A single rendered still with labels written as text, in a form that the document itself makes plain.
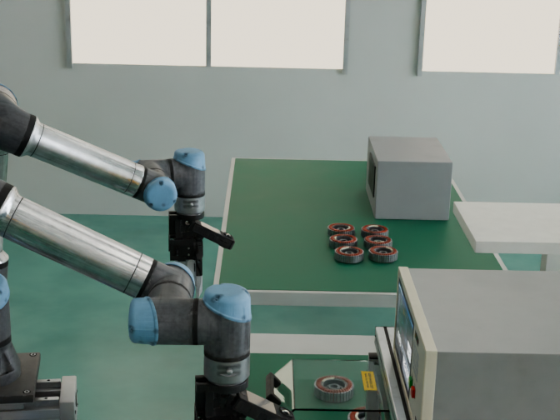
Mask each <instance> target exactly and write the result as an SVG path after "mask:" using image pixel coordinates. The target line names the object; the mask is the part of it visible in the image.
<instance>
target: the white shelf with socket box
mask: <svg viewBox="0 0 560 420"><path fill-rule="evenodd" d="M452 211H453V213H454V215H455V217H456V219H457V220H458V222H459V224H460V226H461V228H462V230H463V231H464V233H465V235H466V237H467V239H468V241H469V242H470V244H471V246H472V248H473V250H474V252H475V253H523V254H542V258H541V267H540V271H554V272H560V203H522V202H453V210H452Z"/></svg>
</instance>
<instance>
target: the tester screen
mask: <svg viewBox="0 0 560 420"><path fill-rule="evenodd" d="M398 330H399V332H400V336H401V339H402V341H401V348H400V345H399V341H398ZM405 331H406V334H407V340H408V342H409V345H410V348H411V353H412V340H413V323H412V320H411V318H410V314H409V311H408V307H407V304H406V302H405V298H404V296H403V291H402V289H401V286H400V283H399V284H398V298H397V324H396V337H397V342H398V346H399V348H400V352H401V355H402V358H403V348H404V351H405V354H406V357H407V362H408V366H409V368H410V366H411V361H410V362H409V359H408V354H407V350H406V348H405V344H404V334H405ZM395 346H396V349H397V355H398V358H399V362H400V365H401V368H402V370H403V360H402V363H401V360H400V357H399V354H398V348H397V344H396V338H395Z"/></svg>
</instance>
